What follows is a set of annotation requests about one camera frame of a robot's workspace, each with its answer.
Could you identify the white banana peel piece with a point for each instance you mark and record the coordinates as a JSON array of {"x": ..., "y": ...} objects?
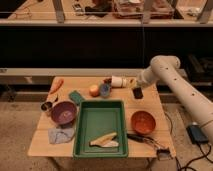
[{"x": 110, "y": 144}]

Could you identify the clear plastic container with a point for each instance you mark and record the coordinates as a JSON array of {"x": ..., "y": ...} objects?
[{"x": 161, "y": 9}]

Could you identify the wooden table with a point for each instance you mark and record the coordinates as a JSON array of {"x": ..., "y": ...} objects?
[{"x": 40, "y": 145}]

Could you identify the black power adapter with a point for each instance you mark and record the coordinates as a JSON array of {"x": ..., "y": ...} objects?
[{"x": 196, "y": 135}]

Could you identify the orange bowl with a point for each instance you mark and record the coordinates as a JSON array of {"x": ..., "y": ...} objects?
[{"x": 143, "y": 122}]

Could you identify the black box on shelf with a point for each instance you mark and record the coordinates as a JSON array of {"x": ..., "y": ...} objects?
[{"x": 199, "y": 69}]

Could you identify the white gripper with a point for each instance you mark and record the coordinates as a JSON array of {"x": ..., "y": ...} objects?
[{"x": 132, "y": 83}]

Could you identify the grey blue cloth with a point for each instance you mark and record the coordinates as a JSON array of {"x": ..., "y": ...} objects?
[{"x": 59, "y": 136}]

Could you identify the yellow corn cob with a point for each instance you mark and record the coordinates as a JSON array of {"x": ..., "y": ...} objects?
[{"x": 103, "y": 139}]

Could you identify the purple bowl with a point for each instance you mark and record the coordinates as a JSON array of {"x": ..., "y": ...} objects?
[{"x": 64, "y": 112}]

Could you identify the teal sponge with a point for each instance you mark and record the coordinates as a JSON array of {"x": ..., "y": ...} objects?
[{"x": 76, "y": 97}]

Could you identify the green plastic tray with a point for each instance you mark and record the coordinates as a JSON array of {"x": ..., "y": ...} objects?
[{"x": 97, "y": 118}]

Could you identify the peach apple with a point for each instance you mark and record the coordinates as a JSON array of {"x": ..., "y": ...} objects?
[{"x": 94, "y": 90}]

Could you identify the white cup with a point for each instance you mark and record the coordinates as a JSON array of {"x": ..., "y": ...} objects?
[{"x": 118, "y": 82}]

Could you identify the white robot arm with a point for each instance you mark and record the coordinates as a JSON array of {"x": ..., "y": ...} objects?
[{"x": 165, "y": 68}]

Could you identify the orange carrot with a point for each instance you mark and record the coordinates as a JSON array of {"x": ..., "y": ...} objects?
[{"x": 56, "y": 86}]

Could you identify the blue small cup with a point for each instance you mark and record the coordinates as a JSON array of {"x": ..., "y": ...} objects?
[{"x": 104, "y": 90}]

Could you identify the small metal cup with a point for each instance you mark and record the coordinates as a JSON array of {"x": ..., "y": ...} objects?
[{"x": 47, "y": 107}]

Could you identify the black eraser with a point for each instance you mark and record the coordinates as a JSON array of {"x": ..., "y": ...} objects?
[{"x": 137, "y": 92}]

